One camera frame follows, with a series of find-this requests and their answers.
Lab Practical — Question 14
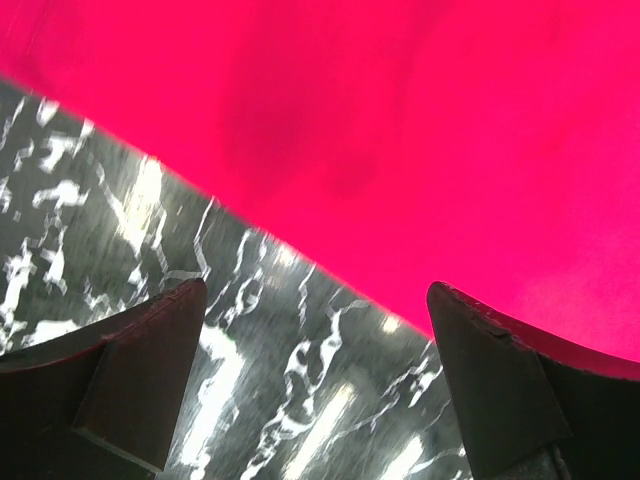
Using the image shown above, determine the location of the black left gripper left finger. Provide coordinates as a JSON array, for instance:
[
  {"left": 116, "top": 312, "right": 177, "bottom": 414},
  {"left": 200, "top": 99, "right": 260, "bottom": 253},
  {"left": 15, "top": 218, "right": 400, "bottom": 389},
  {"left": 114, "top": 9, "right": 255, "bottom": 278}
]
[{"left": 1, "top": 278, "right": 207, "bottom": 479}]

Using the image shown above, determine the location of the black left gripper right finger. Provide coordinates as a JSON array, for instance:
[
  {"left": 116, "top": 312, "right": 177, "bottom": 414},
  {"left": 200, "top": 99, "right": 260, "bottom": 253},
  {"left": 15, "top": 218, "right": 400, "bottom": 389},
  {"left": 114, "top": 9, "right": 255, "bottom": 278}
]
[{"left": 426, "top": 282, "right": 639, "bottom": 479}]

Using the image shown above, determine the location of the red t shirt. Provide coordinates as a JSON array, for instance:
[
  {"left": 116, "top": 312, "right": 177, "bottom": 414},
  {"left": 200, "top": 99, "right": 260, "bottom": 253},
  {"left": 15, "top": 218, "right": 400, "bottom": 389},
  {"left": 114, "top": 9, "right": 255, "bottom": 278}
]
[{"left": 1, "top": 1, "right": 639, "bottom": 360}]

